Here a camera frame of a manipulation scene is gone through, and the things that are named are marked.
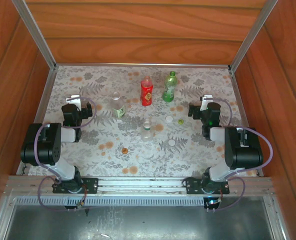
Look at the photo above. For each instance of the green tea bottle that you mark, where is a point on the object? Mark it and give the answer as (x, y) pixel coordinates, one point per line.
(169, 87)

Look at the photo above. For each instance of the grey metal sheet panel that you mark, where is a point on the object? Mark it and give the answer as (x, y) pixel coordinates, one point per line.
(138, 222)

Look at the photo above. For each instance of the clear bottle dark green label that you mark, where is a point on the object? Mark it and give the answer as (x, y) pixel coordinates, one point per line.
(118, 107)

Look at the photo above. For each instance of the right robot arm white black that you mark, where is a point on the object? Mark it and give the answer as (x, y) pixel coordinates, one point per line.
(243, 152)

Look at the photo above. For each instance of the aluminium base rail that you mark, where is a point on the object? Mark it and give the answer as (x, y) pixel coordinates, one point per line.
(138, 183)

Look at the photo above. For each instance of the aluminium frame post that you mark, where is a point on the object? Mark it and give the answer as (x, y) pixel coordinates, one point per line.
(252, 35)
(36, 35)

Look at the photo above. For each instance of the aluminium frame rear bar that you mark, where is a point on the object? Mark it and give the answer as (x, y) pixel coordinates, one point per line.
(143, 65)

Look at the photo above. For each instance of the small clear bottle green band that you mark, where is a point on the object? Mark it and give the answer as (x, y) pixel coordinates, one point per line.
(146, 132)

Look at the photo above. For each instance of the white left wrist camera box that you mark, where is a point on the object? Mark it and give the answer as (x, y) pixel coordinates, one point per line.
(74, 99)

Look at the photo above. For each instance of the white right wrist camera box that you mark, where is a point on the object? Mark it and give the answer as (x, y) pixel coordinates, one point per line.
(206, 100)

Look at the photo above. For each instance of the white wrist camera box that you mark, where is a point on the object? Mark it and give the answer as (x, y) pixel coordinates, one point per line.
(74, 99)
(206, 100)

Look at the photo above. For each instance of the yellow-green bottle cap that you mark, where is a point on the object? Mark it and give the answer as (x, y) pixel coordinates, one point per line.
(180, 121)

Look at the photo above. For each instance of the aluminium frame side bar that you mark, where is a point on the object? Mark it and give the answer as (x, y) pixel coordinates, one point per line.
(239, 100)
(40, 112)

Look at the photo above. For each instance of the red label drink bottle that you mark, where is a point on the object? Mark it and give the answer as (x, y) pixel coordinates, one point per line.
(146, 95)

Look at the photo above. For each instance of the floral patterned tablecloth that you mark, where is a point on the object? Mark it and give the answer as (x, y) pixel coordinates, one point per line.
(163, 162)

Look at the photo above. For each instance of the white bottle cap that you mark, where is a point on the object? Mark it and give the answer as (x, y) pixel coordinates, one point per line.
(169, 119)
(171, 142)

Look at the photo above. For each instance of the golden orange bottle cap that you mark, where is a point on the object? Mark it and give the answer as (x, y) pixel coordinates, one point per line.
(124, 150)

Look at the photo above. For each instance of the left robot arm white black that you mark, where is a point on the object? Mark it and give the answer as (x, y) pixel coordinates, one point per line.
(45, 145)

